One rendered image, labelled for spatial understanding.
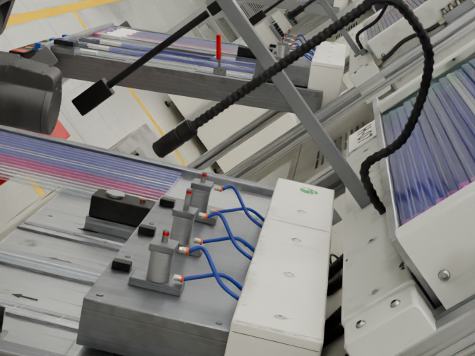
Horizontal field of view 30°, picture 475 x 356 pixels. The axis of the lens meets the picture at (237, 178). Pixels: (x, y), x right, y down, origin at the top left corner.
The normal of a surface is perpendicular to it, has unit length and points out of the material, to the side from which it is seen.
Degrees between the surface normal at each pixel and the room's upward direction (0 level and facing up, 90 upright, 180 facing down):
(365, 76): 90
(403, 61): 90
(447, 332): 90
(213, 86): 90
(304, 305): 43
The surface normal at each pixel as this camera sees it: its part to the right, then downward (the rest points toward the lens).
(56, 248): 0.19, -0.94
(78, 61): -0.12, 0.25
